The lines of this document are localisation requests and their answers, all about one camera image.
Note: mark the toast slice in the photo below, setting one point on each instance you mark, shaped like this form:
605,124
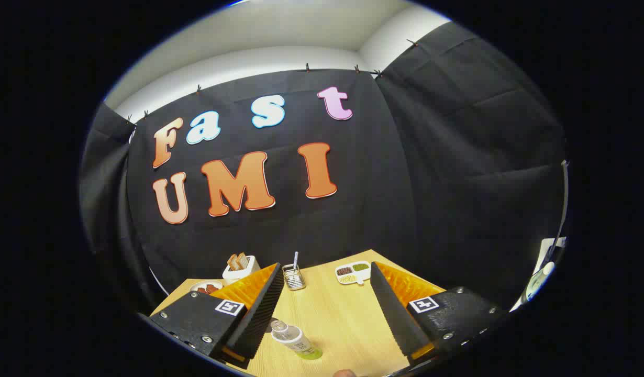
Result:
232,262
243,259

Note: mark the white toaster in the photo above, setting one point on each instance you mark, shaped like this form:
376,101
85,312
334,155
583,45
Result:
241,275

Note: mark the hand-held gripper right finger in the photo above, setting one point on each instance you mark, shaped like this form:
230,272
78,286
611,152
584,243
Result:
392,309

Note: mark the wooden table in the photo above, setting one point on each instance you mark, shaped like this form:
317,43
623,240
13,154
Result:
332,314

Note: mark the clear juice bottle white label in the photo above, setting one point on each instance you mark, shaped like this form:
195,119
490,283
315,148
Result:
293,339

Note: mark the white divided bean dish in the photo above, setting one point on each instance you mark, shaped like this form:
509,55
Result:
353,273

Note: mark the white rounded object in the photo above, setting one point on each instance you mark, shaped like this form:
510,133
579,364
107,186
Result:
537,281

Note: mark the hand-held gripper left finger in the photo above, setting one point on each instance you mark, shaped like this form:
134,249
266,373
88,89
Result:
262,314

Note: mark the small white plate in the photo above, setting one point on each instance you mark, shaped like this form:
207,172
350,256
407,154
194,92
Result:
199,285

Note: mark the row of small cloth clips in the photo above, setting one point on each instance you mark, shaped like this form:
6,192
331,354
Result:
307,67

